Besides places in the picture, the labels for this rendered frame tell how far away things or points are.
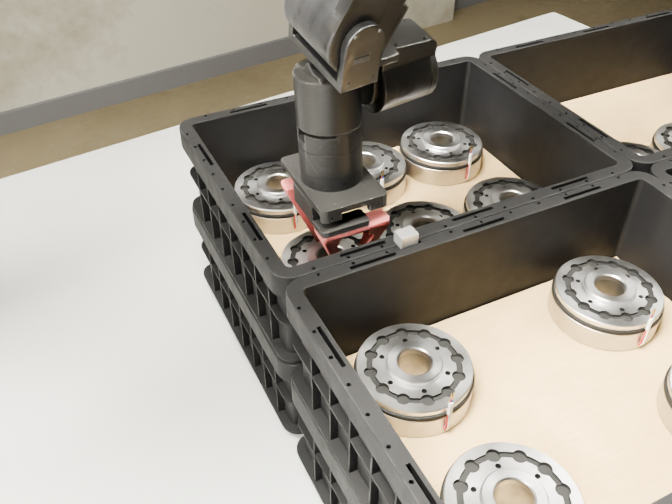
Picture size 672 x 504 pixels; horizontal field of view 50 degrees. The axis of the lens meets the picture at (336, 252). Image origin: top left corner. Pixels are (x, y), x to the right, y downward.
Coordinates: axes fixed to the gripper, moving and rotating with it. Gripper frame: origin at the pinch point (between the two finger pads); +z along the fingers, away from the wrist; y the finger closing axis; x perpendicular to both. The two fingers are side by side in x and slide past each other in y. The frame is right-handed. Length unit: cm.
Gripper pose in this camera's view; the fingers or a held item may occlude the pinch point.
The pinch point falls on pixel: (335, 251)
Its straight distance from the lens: 71.5
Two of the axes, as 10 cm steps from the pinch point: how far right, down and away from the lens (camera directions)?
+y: -4.1, -5.6, 7.2
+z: 0.4, 7.8, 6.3
